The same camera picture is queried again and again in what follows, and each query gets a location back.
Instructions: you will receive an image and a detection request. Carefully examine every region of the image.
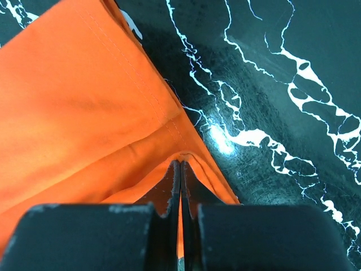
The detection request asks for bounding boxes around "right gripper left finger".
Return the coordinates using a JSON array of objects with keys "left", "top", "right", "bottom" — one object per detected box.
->
[{"left": 1, "top": 161, "right": 181, "bottom": 270}]

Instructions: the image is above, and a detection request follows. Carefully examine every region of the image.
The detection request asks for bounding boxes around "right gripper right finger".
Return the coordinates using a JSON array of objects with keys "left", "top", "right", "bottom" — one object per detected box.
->
[{"left": 180, "top": 162, "right": 353, "bottom": 270}]

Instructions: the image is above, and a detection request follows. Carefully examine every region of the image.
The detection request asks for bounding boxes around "orange t shirt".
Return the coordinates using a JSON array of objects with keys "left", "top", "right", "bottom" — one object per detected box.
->
[{"left": 1, "top": 1, "right": 239, "bottom": 249}]

